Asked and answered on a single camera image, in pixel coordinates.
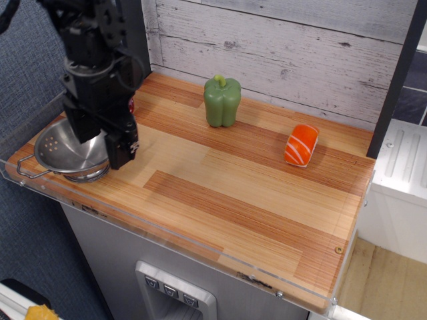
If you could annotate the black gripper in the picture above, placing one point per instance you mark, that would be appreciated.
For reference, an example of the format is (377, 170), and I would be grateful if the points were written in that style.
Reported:
(97, 100)

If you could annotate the silver metal colander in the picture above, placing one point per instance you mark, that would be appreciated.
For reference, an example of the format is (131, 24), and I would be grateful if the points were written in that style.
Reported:
(59, 151)

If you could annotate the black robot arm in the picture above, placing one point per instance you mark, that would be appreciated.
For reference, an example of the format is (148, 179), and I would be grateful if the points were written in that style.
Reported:
(91, 31)

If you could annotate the cherries tin can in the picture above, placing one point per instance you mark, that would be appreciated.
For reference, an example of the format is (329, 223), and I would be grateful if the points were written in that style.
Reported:
(131, 106)

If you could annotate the grey toy fridge cabinet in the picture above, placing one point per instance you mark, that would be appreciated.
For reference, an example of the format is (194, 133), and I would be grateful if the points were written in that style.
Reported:
(113, 252)

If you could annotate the green toy bell pepper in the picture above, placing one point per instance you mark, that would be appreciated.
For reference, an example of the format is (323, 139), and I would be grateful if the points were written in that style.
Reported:
(222, 98)

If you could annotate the silver dispenser button panel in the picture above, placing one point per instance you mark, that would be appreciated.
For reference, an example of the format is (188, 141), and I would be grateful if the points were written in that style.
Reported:
(173, 293)

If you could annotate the black and yellow object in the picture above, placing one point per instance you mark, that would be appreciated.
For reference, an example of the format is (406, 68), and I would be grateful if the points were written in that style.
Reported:
(19, 301)

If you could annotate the salmon sushi toy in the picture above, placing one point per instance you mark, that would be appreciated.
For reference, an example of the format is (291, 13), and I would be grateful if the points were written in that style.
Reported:
(301, 144)

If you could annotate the white toy sink counter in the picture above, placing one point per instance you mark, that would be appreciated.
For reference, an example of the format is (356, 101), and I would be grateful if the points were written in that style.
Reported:
(394, 213)

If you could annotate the dark right support post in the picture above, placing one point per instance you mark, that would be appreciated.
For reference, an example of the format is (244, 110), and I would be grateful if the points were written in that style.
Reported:
(402, 68)

